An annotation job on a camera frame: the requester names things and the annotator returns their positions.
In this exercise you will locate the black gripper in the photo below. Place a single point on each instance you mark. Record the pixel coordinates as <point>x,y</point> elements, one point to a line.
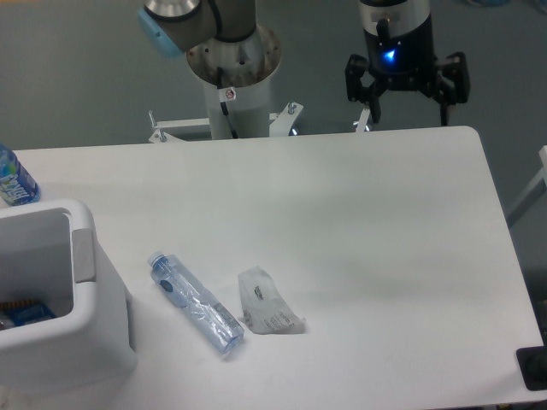
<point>401,58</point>

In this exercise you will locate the clear plastic wrapper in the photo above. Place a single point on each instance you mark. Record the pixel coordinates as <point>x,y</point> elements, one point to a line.
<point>264,309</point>

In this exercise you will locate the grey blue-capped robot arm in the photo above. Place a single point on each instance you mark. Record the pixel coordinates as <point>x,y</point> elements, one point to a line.
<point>190,23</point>

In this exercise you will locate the white plastic trash can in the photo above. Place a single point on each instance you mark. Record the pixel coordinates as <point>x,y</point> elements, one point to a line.
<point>50,254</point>

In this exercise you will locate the clear crushed plastic bottle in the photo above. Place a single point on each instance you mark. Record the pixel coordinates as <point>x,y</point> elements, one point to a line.
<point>187,293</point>

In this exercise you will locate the black clamp at table corner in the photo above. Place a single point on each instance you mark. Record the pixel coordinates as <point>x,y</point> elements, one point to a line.
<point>532,362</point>

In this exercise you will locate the blue labelled water bottle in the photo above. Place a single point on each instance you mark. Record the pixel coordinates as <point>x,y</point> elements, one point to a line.
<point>18,187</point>

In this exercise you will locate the blue snack packet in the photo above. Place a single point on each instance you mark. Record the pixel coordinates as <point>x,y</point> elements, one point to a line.
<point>30,314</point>

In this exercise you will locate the white pedestal base frame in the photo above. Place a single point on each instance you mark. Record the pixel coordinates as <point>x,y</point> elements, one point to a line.
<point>280,124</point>

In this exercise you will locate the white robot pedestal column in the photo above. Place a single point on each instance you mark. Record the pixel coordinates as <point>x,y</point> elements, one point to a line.
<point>236,81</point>

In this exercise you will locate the white frame at right edge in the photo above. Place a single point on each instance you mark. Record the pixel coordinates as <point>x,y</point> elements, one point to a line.
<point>534,189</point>

